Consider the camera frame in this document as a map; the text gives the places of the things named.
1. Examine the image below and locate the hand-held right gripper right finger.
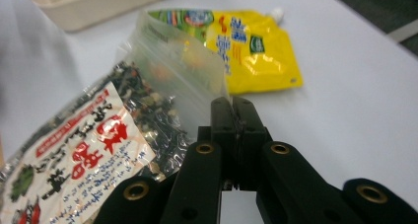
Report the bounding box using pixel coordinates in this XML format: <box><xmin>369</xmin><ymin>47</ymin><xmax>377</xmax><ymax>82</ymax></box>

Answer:
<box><xmin>234</xmin><ymin>96</ymin><xmax>363</xmax><ymax>224</ymax></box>

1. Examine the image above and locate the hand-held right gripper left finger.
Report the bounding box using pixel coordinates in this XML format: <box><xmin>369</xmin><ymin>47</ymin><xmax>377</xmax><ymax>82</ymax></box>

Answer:
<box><xmin>160</xmin><ymin>96</ymin><xmax>239</xmax><ymax>224</ymax></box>

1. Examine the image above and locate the clear dried seaweed packet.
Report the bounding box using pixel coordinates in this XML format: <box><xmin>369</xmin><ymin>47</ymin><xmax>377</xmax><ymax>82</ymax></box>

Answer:
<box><xmin>0</xmin><ymin>10</ymin><xmax>231</xmax><ymax>224</ymax></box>

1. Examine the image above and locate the yellow spouted sauce pouch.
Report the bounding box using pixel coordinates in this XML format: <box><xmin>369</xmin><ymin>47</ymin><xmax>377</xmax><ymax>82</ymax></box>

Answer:
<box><xmin>147</xmin><ymin>7</ymin><xmax>304</xmax><ymax>96</ymax></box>

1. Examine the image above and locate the white divided plastic container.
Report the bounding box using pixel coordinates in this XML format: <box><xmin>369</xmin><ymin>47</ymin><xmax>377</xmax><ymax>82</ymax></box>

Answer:
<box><xmin>18</xmin><ymin>0</ymin><xmax>190</xmax><ymax>33</ymax></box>

